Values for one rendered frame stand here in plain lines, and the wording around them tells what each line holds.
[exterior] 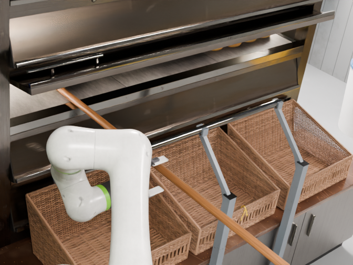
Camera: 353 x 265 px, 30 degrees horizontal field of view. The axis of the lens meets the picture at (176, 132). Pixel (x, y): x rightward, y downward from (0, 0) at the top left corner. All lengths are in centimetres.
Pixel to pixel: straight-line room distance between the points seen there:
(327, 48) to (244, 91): 292
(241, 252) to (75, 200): 124
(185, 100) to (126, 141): 147
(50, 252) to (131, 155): 113
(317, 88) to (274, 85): 241
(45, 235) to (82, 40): 81
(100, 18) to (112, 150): 100
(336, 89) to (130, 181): 455
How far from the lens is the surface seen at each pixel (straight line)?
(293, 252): 365
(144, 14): 280
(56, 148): 177
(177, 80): 310
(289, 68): 376
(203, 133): 276
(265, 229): 325
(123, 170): 174
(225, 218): 224
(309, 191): 351
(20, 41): 250
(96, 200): 220
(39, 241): 287
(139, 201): 171
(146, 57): 269
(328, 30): 631
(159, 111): 313
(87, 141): 177
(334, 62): 633
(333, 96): 600
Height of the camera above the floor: 258
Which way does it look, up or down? 31 degrees down
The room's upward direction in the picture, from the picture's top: 9 degrees clockwise
